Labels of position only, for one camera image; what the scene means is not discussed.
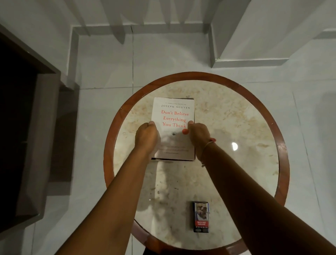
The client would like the person's left hand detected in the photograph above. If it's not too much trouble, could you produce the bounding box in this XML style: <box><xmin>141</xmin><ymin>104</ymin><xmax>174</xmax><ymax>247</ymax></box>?
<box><xmin>134</xmin><ymin>120</ymin><xmax>161</xmax><ymax>153</ymax></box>

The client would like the person's right hand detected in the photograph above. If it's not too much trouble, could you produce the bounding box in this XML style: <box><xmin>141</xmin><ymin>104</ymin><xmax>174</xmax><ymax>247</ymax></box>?
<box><xmin>182</xmin><ymin>120</ymin><xmax>217</xmax><ymax>159</ymax></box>

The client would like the white paperback book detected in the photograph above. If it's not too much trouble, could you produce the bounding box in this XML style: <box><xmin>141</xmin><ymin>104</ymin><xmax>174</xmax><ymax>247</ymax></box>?
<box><xmin>151</xmin><ymin>97</ymin><xmax>196</xmax><ymax>161</ymax></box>

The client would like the person's left forearm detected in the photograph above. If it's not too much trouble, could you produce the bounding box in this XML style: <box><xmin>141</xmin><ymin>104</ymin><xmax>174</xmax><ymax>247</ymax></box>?
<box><xmin>56</xmin><ymin>147</ymin><xmax>155</xmax><ymax>255</ymax></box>

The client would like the person's right forearm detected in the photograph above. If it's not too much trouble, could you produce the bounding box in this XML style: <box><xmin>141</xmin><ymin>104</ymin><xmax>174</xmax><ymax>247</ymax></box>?
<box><xmin>197</xmin><ymin>142</ymin><xmax>336</xmax><ymax>255</ymax></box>

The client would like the round wood-rimmed marble table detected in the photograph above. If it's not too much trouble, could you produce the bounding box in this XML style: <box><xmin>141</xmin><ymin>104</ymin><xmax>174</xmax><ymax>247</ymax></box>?
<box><xmin>103</xmin><ymin>72</ymin><xmax>290</xmax><ymax>255</ymax></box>

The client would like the small dark printed box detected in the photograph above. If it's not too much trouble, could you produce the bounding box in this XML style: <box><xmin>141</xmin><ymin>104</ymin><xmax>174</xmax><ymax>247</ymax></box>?
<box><xmin>193</xmin><ymin>201</ymin><xmax>210</xmax><ymax>233</ymax></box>

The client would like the thin gold bracelet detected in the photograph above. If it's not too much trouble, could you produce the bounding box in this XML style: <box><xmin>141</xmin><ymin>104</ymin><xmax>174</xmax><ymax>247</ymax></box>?
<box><xmin>201</xmin><ymin>141</ymin><xmax>216</xmax><ymax>167</ymax></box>

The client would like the dark wooden door frame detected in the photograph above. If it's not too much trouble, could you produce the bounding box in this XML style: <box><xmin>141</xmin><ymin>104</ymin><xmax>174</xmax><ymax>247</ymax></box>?
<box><xmin>0</xmin><ymin>24</ymin><xmax>61</xmax><ymax>234</ymax></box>

